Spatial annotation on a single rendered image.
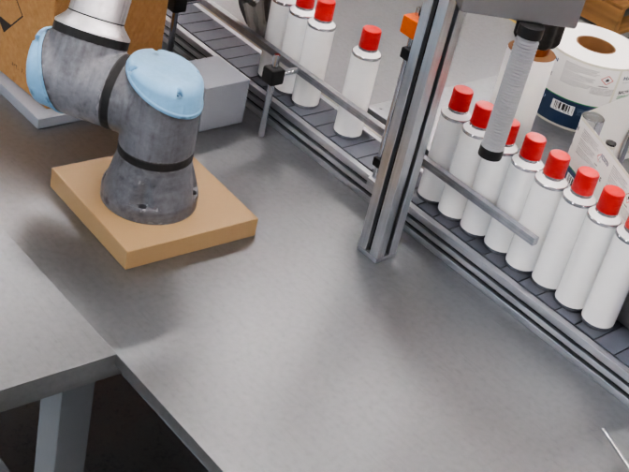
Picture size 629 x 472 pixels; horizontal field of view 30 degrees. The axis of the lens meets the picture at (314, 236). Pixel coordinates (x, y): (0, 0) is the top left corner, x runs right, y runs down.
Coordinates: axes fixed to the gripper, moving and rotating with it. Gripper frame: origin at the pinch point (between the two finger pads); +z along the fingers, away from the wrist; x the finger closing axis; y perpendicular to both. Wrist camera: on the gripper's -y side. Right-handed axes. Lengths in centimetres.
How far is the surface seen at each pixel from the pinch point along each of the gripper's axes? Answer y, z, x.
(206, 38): -2.4, -2.0, 14.2
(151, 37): -21.6, -4.0, 3.8
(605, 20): 299, 21, 139
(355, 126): -0.2, 16.4, -23.2
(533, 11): -10, -1, -73
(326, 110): 2.4, 13.8, -12.9
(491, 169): -2, 23, -55
